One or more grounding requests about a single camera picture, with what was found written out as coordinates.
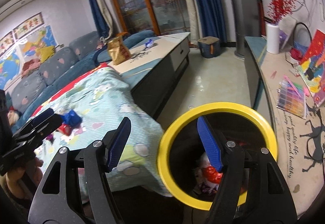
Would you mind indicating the low coffee table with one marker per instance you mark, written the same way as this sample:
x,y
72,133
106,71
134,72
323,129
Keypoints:
x,y
153,73

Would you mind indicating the Hello Kitty blanket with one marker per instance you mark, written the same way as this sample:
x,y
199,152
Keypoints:
x,y
102,99

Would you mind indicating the blue wrapper on table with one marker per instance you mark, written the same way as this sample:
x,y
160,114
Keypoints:
x,y
149,44

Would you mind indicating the person's left hand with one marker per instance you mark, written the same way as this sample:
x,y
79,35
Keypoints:
x,y
13,179

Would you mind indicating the red berry branches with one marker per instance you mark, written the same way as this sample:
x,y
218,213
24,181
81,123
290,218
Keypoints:
x,y
278,9

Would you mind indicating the China map poster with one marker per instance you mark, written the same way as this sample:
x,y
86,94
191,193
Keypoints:
x,y
38,39

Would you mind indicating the framed picture strip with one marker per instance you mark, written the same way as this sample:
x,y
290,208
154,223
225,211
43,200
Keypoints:
x,y
20,31

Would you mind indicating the blue stool box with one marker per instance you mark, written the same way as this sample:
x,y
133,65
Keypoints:
x,y
209,47

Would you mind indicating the colourful portrait painting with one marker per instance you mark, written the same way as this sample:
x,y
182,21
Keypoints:
x,y
311,68

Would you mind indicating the brown paper bag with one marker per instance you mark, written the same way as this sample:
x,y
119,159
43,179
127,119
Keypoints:
x,y
118,52

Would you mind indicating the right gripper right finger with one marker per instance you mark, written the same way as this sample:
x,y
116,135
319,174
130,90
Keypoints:
x,y
252,189

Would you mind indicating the yellow cushion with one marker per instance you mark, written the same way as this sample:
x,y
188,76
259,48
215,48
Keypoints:
x,y
44,53

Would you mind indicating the red snack wrapper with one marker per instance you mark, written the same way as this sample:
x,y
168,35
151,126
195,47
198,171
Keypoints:
x,y
212,175

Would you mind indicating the bead organizer box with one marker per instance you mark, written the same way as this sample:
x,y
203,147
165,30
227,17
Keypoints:
x,y
291,98

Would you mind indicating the blue crumpled wrapper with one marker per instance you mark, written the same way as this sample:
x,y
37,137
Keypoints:
x,y
71,118

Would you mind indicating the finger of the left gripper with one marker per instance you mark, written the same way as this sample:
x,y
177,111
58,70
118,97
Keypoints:
x,y
41,117
33,135

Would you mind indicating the world map poster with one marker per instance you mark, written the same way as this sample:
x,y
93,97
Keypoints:
x,y
10,68

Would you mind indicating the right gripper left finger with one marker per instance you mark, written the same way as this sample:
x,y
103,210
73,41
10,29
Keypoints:
x,y
74,188

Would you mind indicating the blue patterned sofa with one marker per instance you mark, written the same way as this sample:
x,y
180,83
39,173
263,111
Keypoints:
x,y
67,64

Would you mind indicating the blue left curtain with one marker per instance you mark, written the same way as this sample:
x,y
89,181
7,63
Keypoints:
x,y
102,18

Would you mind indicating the white ribbed vase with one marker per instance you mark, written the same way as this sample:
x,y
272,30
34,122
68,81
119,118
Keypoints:
x,y
273,39

